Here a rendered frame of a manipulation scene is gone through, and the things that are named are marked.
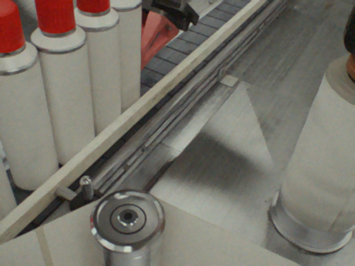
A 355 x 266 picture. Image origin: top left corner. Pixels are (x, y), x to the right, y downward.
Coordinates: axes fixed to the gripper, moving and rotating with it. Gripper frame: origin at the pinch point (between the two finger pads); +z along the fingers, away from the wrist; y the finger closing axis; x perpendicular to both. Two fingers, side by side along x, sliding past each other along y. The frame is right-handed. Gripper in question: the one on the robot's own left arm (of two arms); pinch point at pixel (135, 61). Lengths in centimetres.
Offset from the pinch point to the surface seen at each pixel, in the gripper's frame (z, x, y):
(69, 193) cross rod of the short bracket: 15.1, -14.2, 6.2
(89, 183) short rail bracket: 12.3, -16.6, 9.1
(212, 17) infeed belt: -14.6, 26.4, -2.0
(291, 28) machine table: -21.1, 42.0, 10.7
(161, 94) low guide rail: 2.7, 1.6, 4.7
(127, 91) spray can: 3.9, -3.3, 2.3
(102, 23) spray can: -1.9, -14.4, 2.7
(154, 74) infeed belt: 0.5, 8.3, -0.5
